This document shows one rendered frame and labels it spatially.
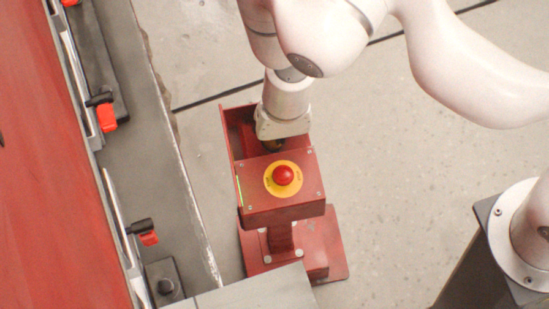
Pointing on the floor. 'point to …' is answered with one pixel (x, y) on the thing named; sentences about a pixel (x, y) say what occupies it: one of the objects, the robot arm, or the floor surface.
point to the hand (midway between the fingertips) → (279, 133)
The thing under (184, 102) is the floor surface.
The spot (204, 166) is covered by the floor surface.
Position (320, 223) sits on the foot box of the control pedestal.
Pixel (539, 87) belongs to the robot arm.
